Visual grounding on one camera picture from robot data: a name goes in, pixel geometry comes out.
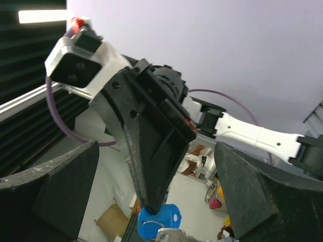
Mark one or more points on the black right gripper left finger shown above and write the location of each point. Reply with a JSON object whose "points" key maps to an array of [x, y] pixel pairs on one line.
{"points": [[47, 202]]}

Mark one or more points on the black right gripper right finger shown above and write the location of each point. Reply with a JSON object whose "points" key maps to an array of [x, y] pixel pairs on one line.
{"points": [[266, 203]]}

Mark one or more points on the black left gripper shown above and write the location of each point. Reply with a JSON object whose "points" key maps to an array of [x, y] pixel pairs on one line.
{"points": [[141, 107]]}

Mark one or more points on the blue key tag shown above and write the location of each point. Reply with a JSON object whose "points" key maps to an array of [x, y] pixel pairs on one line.
{"points": [[169, 216]]}

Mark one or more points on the silver key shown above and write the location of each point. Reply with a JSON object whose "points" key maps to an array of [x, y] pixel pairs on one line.
{"points": [[171, 235]]}

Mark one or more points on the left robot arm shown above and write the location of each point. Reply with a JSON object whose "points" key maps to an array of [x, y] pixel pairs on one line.
{"points": [[298, 150]]}

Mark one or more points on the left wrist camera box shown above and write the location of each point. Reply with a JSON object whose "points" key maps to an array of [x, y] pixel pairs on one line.
{"points": [[83, 62]]}

